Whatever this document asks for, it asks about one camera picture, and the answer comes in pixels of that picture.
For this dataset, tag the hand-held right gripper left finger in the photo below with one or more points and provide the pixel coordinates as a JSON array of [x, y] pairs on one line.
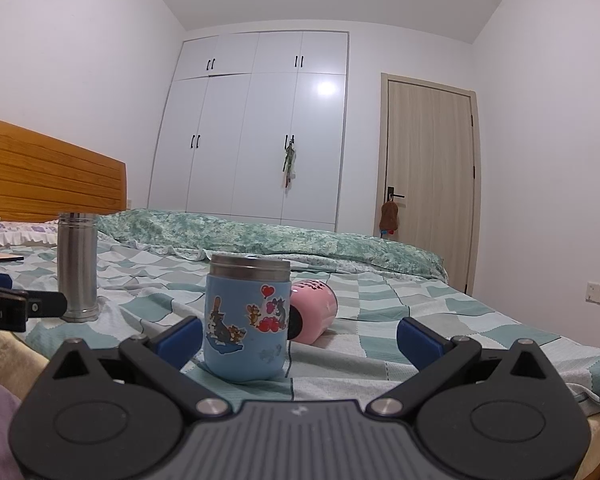
[[179, 341]]

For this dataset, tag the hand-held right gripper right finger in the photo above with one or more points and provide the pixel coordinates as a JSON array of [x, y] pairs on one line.
[[419, 342]]

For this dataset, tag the pink cup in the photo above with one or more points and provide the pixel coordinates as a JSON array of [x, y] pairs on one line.
[[314, 312]]

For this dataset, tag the blue cartoon cup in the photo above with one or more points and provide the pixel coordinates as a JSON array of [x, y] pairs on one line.
[[245, 325]]

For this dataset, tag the checkered green bedsheet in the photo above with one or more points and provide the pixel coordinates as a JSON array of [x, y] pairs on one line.
[[430, 310]]

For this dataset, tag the stainless steel tumbler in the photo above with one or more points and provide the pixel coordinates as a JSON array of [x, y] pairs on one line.
[[77, 265]]

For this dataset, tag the purple floral pillow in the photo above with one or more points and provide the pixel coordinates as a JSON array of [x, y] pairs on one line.
[[15, 232]]

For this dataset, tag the wooden headboard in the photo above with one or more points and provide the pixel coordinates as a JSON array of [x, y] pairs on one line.
[[45, 175]]

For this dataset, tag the brown hanging plush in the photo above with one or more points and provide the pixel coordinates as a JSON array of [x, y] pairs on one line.
[[389, 217]]

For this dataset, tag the green floral quilt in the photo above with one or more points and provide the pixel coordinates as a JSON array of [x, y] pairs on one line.
[[280, 240]]

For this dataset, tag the light wooden door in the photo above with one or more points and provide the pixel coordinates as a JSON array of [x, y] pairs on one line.
[[430, 170]]

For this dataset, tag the green hanging ornament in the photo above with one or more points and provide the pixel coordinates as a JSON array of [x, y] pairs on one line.
[[289, 162]]

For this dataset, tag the white wardrobe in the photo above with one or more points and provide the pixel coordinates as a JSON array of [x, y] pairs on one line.
[[240, 130]]

